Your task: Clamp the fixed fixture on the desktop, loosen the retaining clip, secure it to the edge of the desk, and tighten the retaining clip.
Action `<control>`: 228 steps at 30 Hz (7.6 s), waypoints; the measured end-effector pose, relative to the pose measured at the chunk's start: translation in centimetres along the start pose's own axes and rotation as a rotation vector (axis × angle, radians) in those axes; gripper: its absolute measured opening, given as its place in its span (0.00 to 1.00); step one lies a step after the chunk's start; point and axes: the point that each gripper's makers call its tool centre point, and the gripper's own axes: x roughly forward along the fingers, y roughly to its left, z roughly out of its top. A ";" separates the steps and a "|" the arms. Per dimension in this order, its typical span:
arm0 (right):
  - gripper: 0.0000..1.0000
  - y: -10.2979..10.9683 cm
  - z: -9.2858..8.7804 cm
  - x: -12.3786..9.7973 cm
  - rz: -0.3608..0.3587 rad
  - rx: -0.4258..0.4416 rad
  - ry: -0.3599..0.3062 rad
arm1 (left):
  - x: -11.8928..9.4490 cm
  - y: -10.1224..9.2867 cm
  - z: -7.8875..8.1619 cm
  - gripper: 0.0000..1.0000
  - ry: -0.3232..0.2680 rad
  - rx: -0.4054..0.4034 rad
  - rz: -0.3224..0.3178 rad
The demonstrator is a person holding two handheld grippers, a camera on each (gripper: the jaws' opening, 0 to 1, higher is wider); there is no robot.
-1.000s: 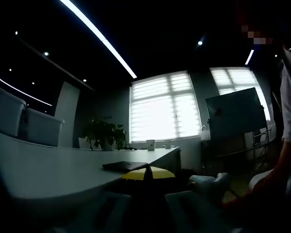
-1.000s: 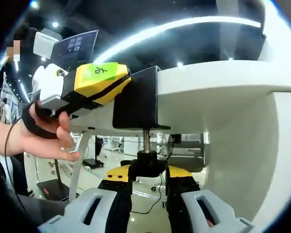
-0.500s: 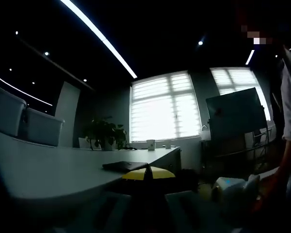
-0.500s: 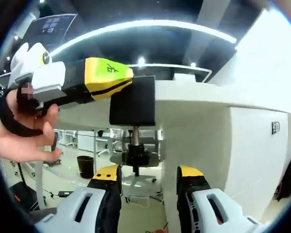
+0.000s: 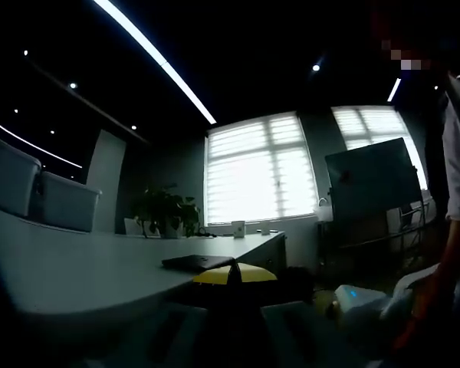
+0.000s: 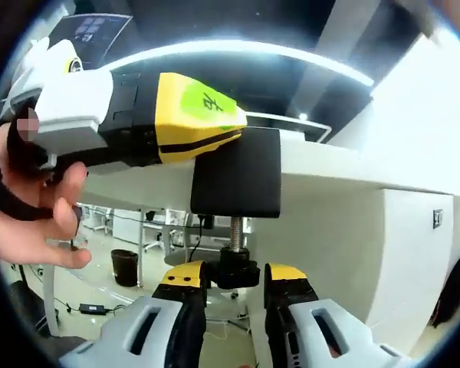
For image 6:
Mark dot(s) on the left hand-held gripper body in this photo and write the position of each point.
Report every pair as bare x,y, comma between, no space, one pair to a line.
42,65

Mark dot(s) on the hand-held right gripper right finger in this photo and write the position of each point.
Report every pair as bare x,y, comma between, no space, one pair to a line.
322,333

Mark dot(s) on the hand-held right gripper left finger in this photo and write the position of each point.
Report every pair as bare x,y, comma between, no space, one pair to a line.
138,333

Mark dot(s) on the black fixed fixture clamp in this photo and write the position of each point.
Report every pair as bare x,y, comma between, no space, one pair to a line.
234,172

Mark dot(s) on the white desk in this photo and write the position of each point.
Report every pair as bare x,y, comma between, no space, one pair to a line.
406,249

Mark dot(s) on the person's left hand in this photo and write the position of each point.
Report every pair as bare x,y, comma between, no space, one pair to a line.
30,237

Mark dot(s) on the black power adapter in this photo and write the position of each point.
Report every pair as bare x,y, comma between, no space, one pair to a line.
92,308

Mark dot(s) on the dark hanging screen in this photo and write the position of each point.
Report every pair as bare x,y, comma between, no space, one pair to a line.
96,34

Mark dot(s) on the black trash bin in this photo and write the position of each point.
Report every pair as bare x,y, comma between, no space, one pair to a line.
124,266

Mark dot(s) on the long ceiling light strip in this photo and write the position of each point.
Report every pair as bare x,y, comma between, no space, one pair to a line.
230,42

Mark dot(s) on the dark cloth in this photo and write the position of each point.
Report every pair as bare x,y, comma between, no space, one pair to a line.
456,287

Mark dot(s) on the grey socket plate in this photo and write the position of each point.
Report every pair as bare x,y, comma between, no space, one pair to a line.
437,219

